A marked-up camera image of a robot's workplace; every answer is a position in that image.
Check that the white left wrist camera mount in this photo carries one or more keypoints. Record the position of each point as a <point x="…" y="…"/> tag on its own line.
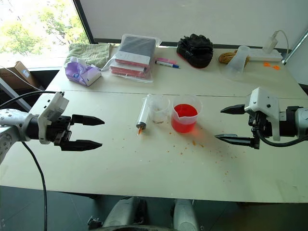
<point x="51" y="111"/>

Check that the white syringe with orange tip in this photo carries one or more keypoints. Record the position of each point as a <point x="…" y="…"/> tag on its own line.
<point x="144" y="115"/>

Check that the pink marker pen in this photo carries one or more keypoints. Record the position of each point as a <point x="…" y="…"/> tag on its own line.
<point x="166" y="59"/>

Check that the small clear plastic cup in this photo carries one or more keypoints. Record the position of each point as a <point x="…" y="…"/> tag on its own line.
<point x="158" y="109"/>

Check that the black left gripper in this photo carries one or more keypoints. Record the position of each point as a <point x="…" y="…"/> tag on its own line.
<point x="60" y="130"/>

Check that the bagged stack of books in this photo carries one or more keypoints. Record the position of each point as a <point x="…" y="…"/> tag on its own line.
<point x="134" y="57"/>

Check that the beaker with red liquid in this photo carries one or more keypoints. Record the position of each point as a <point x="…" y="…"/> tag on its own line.
<point x="185" y="115"/>

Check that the green towel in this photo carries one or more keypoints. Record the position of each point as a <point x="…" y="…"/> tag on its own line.
<point x="90" y="53"/>

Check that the empty clear measuring cup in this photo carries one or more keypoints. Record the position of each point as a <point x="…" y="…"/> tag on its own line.
<point x="237" y="63"/>

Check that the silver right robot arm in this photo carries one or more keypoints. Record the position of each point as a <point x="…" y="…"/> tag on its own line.
<point x="296" y="121"/>

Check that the white power strip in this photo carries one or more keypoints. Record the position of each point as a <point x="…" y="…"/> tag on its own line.
<point x="265" y="56"/>

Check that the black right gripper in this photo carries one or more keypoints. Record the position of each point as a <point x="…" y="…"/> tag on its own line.
<point x="258" y="126"/>

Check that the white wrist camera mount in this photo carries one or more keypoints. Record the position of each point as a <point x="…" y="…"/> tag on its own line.
<point x="51" y="111"/>
<point x="264" y="108"/>

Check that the cardboard box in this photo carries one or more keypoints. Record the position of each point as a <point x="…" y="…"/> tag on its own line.
<point x="18" y="75"/>

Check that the grey rounded robot leg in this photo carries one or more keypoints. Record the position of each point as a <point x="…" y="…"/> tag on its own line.
<point x="122" y="214"/>
<point x="184" y="214"/>

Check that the white marker with blue cap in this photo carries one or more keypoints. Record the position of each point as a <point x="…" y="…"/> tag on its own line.
<point x="167" y="64"/>

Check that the black glove pile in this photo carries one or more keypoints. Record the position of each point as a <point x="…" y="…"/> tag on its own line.
<point x="195" y="51"/>

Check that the orange plastic clip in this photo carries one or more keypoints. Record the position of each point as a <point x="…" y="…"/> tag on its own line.
<point x="272" y="65"/>

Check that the purple tissue pack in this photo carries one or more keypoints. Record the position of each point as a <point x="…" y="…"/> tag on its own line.
<point x="81" y="73"/>

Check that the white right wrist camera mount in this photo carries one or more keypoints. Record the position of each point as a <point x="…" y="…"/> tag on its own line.
<point x="264" y="108"/>

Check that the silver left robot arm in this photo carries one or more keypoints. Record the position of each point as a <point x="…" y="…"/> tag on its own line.
<point x="9" y="125"/>

